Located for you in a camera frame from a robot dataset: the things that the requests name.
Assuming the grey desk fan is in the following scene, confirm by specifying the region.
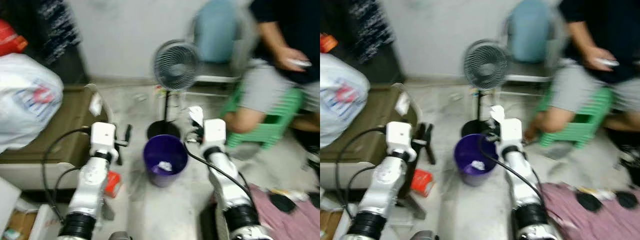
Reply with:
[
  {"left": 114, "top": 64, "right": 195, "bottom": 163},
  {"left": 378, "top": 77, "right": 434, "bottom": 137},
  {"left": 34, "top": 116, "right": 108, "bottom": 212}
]
[
  {"left": 460, "top": 39, "right": 511, "bottom": 138},
  {"left": 146, "top": 39, "right": 202, "bottom": 142}
]

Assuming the purple waste bin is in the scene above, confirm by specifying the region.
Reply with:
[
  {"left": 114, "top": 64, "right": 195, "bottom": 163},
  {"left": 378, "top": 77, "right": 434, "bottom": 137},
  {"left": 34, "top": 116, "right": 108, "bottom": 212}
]
[
  {"left": 143, "top": 134, "right": 190, "bottom": 189},
  {"left": 453, "top": 133, "right": 498, "bottom": 188}
]

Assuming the dark patterned hanging garment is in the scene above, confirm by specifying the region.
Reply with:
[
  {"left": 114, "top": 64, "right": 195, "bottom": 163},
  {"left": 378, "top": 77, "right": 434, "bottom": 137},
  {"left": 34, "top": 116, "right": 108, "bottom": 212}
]
[
  {"left": 30, "top": 0, "right": 82, "bottom": 66},
  {"left": 347, "top": 0, "right": 393, "bottom": 63}
]

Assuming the brown storage bench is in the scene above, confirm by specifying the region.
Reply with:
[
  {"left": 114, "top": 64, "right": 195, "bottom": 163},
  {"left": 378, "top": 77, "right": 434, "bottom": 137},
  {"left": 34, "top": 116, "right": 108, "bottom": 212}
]
[
  {"left": 320, "top": 82, "right": 420, "bottom": 190},
  {"left": 0, "top": 84, "right": 110, "bottom": 191}
]

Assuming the cardboard box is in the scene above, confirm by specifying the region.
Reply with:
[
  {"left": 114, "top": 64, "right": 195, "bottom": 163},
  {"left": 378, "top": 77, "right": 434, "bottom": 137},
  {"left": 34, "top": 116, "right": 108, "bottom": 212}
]
[
  {"left": 0, "top": 177, "right": 63, "bottom": 240},
  {"left": 320, "top": 197, "right": 361, "bottom": 240}
]

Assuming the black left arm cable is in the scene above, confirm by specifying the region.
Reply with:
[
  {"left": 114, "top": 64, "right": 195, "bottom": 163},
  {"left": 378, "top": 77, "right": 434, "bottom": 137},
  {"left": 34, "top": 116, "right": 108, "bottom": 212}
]
[
  {"left": 335, "top": 126, "right": 388, "bottom": 221},
  {"left": 42, "top": 127, "right": 93, "bottom": 223}
]

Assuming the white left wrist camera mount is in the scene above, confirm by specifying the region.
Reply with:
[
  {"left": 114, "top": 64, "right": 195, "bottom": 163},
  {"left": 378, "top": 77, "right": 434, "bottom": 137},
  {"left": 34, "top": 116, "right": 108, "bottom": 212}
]
[
  {"left": 89, "top": 121, "right": 119, "bottom": 157},
  {"left": 386, "top": 121, "right": 415, "bottom": 157}
]

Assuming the white printed plastic bag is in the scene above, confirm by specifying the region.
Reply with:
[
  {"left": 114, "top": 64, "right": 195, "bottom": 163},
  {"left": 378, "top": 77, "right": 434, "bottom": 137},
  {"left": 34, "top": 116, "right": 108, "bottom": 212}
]
[
  {"left": 320, "top": 52, "right": 372, "bottom": 148},
  {"left": 0, "top": 52, "right": 65, "bottom": 153}
]

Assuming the person in dark shirt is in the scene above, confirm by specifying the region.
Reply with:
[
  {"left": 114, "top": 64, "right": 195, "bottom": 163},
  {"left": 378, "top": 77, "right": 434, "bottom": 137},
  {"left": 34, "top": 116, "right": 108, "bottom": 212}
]
[
  {"left": 522, "top": 0, "right": 640, "bottom": 143},
  {"left": 223, "top": 0, "right": 321, "bottom": 135}
]

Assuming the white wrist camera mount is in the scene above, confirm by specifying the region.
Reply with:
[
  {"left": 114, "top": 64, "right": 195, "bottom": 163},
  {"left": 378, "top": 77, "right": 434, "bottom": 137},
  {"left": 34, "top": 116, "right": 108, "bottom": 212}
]
[
  {"left": 499, "top": 118, "right": 523, "bottom": 151},
  {"left": 386, "top": 121, "right": 415, "bottom": 157},
  {"left": 202, "top": 118, "right": 228, "bottom": 151},
  {"left": 89, "top": 121, "right": 119, "bottom": 157}
]

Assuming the orange red carton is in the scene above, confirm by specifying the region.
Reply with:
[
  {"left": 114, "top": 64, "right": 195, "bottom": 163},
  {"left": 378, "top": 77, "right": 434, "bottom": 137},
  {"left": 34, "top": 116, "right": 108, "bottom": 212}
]
[
  {"left": 104, "top": 171, "right": 123, "bottom": 199},
  {"left": 410, "top": 168, "right": 435, "bottom": 198}
]

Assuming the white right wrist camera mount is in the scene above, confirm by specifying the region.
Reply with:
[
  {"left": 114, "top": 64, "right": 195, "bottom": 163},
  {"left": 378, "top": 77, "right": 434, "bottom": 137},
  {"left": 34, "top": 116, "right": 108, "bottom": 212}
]
[
  {"left": 202, "top": 118, "right": 228, "bottom": 151},
  {"left": 499, "top": 118, "right": 523, "bottom": 151}
]

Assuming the mauve cartoon print blanket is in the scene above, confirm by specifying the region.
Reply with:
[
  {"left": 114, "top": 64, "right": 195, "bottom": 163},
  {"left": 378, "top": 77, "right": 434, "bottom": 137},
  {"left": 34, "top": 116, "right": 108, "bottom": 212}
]
[
  {"left": 249, "top": 184, "right": 321, "bottom": 240},
  {"left": 542, "top": 182, "right": 640, "bottom": 240}
]

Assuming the blue plastic chair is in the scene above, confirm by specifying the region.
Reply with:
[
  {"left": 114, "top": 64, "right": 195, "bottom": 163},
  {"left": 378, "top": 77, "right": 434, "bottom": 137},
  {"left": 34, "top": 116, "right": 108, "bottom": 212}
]
[
  {"left": 191, "top": 0, "right": 261, "bottom": 83},
  {"left": 502, "top": 0, "right": 571, "bottom": 83}
]

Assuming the red container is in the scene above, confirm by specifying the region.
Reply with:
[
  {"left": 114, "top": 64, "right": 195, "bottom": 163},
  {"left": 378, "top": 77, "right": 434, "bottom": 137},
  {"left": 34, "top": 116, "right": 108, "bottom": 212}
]
[
  {"left": 0, "top": 19, "right": 29, "bottom": 57},
  {"left": 320, "top": 32, "right": 339, "bottom": 53}
]

